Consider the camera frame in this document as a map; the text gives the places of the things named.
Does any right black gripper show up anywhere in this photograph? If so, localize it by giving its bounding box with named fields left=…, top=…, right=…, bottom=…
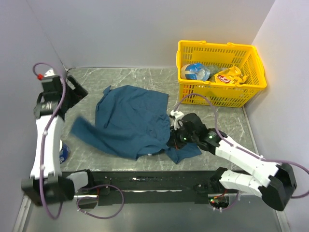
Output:
left=167, top=123, right=197, bottom=150

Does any blue t-shirt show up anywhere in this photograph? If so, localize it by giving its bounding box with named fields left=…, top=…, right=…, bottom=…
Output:
left=70, top=85, right=202, bottom=164

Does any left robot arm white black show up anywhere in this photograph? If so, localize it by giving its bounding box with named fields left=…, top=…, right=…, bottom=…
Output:
left=21, top=75, right=96, bottom=206

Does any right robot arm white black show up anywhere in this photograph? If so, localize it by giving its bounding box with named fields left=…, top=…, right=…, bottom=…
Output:
left=168, top=111, right=297, bottom=211

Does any blue wrapped toilet paper roll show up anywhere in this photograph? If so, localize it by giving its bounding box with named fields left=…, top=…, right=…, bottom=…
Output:
left=59, top=140, right=70, bottom=164

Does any blue clear plastic package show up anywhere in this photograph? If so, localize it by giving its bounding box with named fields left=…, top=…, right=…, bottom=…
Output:
left=181, top=63, right=211, bottom=81

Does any yellow plastic basket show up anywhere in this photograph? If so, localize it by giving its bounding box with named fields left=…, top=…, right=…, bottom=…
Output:
left=176, top=40, right=267, bottom=108

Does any yellow chips bag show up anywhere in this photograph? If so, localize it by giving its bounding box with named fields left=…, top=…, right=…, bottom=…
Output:
left=210, top=66, right=248, bottom=84

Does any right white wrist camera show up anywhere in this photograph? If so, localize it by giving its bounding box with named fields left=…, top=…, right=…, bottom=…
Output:
left=169, top=110, right=184, bottom=130

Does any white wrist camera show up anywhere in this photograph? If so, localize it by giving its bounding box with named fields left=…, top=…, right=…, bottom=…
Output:
left=169, top=110, right=184, bottom=130
left=37, top=69, right=55, bottom=81

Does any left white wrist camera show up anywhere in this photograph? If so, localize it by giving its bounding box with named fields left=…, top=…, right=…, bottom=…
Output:
left=37, top=69, right=55, bottom=81

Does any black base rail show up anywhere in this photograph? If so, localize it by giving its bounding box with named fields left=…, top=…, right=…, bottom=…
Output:
left=77, top=171, right=237, bottom=206

